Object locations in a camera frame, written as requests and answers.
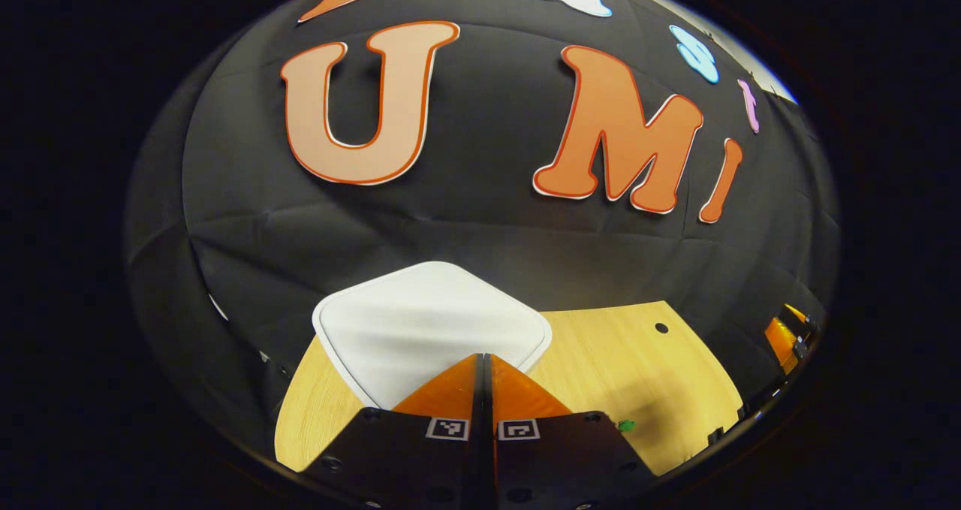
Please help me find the wooden desktop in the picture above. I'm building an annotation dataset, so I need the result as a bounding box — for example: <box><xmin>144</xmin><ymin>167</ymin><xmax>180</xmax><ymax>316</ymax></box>
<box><xmin>274</xmin><ymin>300</ymin><xmax>744</xmax><ymax>477</ymax></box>

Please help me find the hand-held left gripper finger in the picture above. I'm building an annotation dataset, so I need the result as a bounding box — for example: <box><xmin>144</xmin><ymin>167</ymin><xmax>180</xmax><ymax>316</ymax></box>
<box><xmin>300</xmin><ymin>354</ymin><xmax>486</xmax><ymax>510</ymax></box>
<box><xmin>485</xmin><ymin>354</ymin><xmax>661</xmax><ymax>510</ymax></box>

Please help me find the white desktop garbage bin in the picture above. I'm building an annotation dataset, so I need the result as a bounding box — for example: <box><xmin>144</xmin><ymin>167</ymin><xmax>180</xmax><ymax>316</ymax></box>
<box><xmin>312</xmin><ymin>261</ymin><xmax>553</xmax><ymax>411</ymax></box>

